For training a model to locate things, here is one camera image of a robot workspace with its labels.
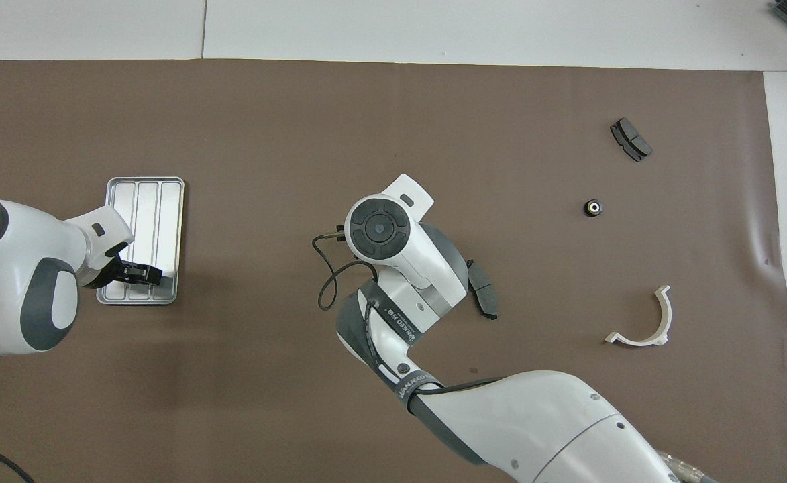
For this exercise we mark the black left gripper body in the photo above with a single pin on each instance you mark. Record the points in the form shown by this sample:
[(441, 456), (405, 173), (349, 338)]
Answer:
[(117, 273)]

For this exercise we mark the black bearing gear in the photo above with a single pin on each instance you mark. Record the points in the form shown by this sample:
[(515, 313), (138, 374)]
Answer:
[(592, 208)]

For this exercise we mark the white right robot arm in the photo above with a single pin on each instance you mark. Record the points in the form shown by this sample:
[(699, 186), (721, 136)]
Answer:
[(420, 255)]

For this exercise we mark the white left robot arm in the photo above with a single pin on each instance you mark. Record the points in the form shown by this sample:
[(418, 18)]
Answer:
[(17, 268)]

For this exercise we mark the silver ribbed metal tray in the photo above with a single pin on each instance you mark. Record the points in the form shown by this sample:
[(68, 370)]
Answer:
[(158, 221)]

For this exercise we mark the brown paper table mat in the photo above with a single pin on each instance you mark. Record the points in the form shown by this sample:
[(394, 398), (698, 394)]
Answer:
[(366, 121)]

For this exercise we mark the long dark grey brake pad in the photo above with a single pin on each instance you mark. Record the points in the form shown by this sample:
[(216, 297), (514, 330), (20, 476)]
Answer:
[(484, 288)]

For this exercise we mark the short dark grey brake pad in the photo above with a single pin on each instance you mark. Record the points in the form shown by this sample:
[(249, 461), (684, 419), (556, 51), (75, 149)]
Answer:
[(631, 139)]

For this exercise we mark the white curved plastic bracket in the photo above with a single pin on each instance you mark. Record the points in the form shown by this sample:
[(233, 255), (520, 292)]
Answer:
[(638, 341)]

